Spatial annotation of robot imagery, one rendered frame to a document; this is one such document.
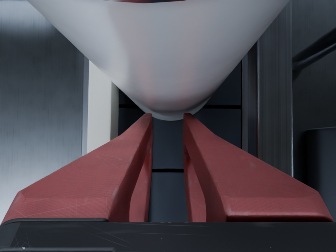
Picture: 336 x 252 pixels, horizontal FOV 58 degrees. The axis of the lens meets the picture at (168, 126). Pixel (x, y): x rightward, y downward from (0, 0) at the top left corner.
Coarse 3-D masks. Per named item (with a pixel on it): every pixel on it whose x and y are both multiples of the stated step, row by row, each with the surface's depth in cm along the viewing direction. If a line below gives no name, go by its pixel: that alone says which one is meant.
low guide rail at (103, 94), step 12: (96, 72) 15; (96, 84) 15; (108, 84) 15; (96, 96) 15; (108, 96) 15; (96, 108) 15; (108, 108) 15; (96, 120) 15; (108, 120) 15; (96, 132) 15; (108, 132) 15; (96, 144) 15
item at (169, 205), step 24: (240, 72) 18; (120, 96) 18; (216, 96) 18; (240, 96) 18; (120, 120) 18; (216, 120) 18; (240, 120) 18; (168, 144) 18; (240, 144) 18; (168, 168) 18; (168, 192) 18; (168, 216) 18
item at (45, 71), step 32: (0, 0) 24; (320, 0) 23; (0, 32) 24; (32, 32) 24; (320, 32) 23; (0, 64) 24; (32, 64) 24; (64, 64) 24; (320, 64) 23; (0, 96) 24; (32, 96) 24; (64, 96) 23; (320, 96) 23; (0, 128) 23; (32, 128) 23; (64, 128) 23; (0, 160) 23; (32, 160) 23; (64, 160) 23; (0, 192) 23
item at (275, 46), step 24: (288, 24) 10; (264, 48) 10; (288, 48) 10; (264, 72) 10; (288, 72) 10; (264, 96) 10; (288, 96) 10; (264, 120) 10; (288, 120) 10; (264, 144) 10; (288, 144) 10; (288, 168) 10
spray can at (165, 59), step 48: (48, 0) 3; (96, 0) 3; (144, 0) 2; (192, 0) 3; (240, 0) 3; (288, 0) 4; (96, 48) 4; (144, 48) 4; (192, 48) 4; (240, 48) 5; (144, 96) 9; (192, 96) 9
